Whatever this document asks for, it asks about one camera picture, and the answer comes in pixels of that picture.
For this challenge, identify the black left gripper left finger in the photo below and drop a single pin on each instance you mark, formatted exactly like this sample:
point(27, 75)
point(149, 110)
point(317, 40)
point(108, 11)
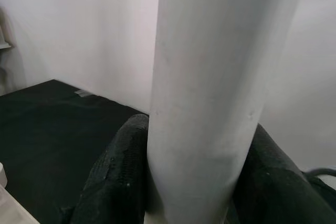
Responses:
point(115, 182)

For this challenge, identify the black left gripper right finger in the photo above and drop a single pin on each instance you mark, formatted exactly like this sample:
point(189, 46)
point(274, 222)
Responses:
point(275, 195)

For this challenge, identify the white plastic table leg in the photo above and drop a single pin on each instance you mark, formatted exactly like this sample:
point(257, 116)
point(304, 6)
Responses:
point(210, 77)

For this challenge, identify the white plastic children table top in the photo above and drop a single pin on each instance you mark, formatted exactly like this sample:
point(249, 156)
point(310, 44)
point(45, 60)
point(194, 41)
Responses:
point(10, 208)

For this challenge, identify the black tablecloth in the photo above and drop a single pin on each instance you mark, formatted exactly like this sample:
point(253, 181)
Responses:
point(52, 129)

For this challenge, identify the clear tape patch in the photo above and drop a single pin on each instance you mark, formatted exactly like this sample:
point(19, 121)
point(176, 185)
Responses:
point(82, 93)

